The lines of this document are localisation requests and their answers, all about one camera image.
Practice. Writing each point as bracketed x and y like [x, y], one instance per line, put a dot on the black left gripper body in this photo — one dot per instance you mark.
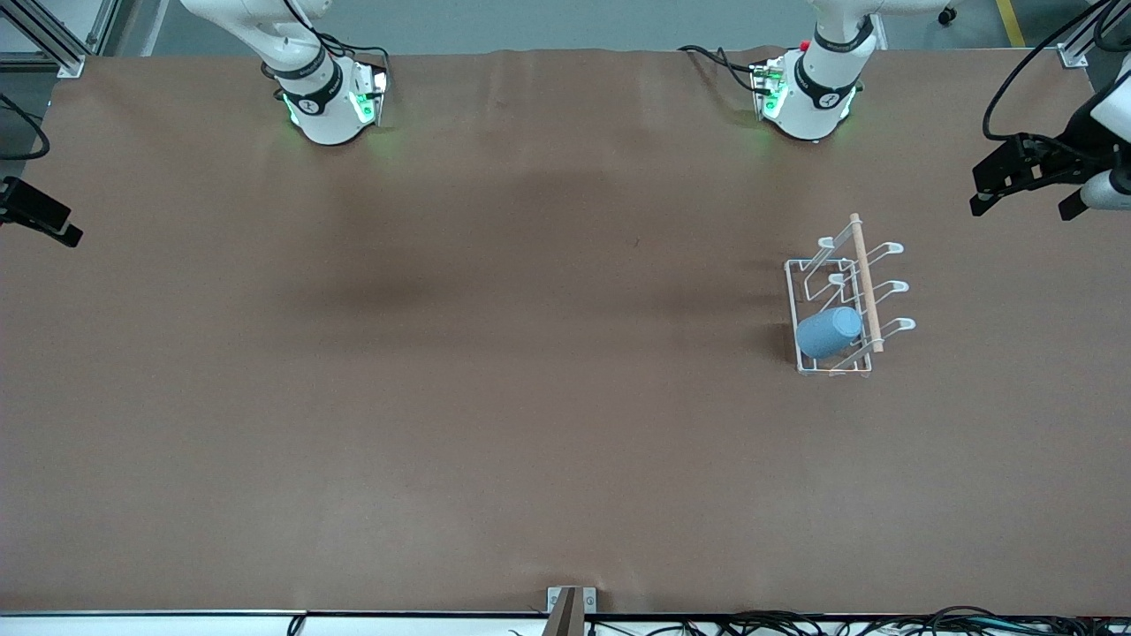
[1063, 154]

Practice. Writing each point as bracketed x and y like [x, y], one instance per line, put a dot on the blue plastic cup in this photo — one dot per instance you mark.
[829, 333]

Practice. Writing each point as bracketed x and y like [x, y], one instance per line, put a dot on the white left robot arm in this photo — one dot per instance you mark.
[817, 97]

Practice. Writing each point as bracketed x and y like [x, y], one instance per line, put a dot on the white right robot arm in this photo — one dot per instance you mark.
[327, 115]

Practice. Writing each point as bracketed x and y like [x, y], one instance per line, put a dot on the black caster wheel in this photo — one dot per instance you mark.
[948, 14]

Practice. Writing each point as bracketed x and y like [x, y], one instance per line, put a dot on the metal box with green light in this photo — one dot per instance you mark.
[770, 88]
[369, 97]

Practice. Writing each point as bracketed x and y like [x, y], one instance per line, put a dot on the brown table cover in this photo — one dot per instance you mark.
[530, 442]

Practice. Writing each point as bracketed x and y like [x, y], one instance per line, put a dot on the aluminium frame rail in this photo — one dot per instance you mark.
[1072, 57]
[71, 66]

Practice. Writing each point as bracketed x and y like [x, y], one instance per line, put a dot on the metal bracket with brown post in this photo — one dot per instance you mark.
[588, 601]

